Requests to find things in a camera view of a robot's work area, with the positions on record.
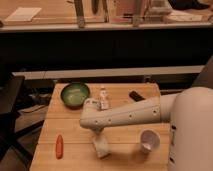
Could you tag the white sponge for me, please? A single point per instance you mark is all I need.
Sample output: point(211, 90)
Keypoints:
point(101, 146)

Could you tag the white paper cup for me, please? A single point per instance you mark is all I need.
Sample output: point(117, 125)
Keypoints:
point(149, 141)

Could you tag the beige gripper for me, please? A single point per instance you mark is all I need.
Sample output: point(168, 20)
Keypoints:
point(97, 132)

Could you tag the black remote block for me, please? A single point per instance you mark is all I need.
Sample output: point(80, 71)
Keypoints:
point(135, 96)

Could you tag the orange carrot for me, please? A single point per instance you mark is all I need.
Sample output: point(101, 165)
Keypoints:
point(59, 147)

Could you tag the small white bottle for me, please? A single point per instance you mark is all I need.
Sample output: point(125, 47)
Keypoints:
point(104, 102)

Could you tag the white paper sheet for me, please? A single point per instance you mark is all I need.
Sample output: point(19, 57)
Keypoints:
point(23, 14)

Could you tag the black chair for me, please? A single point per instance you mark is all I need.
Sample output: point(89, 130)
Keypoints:
point(9, 94)

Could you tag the green bowl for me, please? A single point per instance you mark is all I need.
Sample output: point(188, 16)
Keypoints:
point(74, 94)

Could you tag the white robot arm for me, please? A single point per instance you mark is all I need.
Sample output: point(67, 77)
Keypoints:
point(189, 113)

